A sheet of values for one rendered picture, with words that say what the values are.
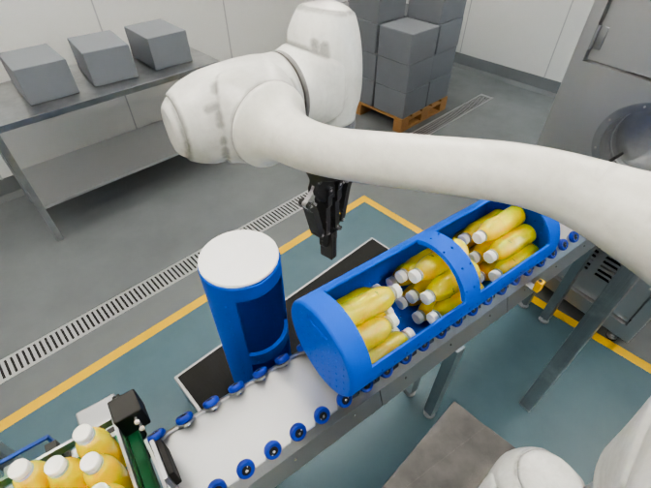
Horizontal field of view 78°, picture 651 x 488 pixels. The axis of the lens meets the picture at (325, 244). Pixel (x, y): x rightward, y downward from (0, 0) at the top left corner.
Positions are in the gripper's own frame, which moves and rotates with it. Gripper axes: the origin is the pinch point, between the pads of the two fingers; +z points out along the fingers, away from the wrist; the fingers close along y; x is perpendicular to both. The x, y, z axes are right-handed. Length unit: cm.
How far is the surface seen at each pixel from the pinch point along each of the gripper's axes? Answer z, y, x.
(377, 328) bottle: 33.6, 10.5, -7.3
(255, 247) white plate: 43, 18, 49
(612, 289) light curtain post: 55, 90, -54
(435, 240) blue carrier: 24.7, 40.7, -5.9
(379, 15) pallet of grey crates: 41, 297, 187
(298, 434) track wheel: 51, -18, -4
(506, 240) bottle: 33, 64, -20
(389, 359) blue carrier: 36.9, 6.8, -13.9
